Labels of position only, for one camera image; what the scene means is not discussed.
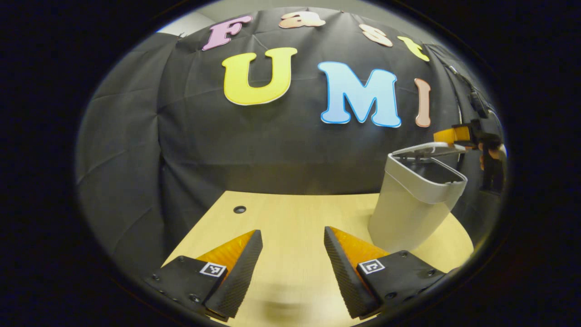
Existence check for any black backdrop cloth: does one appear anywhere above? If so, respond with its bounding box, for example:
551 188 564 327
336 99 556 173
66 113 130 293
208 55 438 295
75 7 507 273

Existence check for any white desktop garbage bin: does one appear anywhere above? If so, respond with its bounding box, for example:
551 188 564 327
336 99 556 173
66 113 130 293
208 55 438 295
368 142 468 254

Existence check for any wooden desktop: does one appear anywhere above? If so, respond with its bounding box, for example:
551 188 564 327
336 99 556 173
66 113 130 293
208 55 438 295
161 191 475 327

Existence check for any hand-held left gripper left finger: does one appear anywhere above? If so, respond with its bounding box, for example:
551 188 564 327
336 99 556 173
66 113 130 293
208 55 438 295
143 230 264 323

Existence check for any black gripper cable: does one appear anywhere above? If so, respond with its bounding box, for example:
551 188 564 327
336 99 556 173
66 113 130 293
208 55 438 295
440 61 495 121

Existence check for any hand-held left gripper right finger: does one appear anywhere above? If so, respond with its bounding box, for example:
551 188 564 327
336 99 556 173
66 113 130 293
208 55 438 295
324 227 448 320

